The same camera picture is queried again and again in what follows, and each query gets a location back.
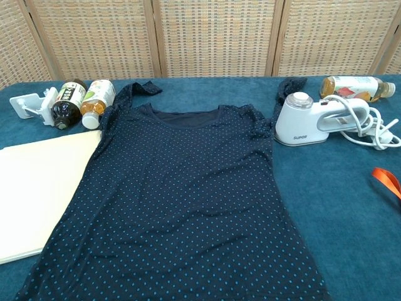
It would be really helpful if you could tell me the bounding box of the white handheld garment steamer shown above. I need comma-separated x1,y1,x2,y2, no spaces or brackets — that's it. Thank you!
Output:
274,92,370,147

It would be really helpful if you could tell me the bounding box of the white power cord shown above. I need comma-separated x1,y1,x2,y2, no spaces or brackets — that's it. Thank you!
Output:
325,95,401,151

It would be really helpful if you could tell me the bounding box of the dark blue dotted shirt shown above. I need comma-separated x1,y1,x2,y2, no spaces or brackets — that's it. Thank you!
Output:
14,77,331,301

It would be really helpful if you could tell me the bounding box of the woven folding screen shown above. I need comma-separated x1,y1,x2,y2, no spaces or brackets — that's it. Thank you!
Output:
0,0,401,90

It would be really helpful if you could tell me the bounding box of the amber tea bottle green label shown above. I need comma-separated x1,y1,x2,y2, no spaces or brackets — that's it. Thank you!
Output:
80,78,117,129

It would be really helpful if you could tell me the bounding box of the teal table cloth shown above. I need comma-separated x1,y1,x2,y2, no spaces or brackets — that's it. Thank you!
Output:
0,75,401,301

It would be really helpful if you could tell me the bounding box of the dark tea bottle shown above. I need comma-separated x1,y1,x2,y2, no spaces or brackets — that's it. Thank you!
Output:
51,79,88,130

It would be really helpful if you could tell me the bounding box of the amber tea bottle orange label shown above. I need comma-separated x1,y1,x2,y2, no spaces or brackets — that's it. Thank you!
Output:
319,75,396,103

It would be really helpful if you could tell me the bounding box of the cream paper folder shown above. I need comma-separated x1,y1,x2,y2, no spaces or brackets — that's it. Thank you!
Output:
0,129,103,265

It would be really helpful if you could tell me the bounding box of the white plastic bracket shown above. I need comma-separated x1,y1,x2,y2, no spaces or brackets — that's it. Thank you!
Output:
9,87,60,127

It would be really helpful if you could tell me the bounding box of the orange lanyard strap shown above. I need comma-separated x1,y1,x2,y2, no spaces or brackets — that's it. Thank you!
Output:
372,167,401,201

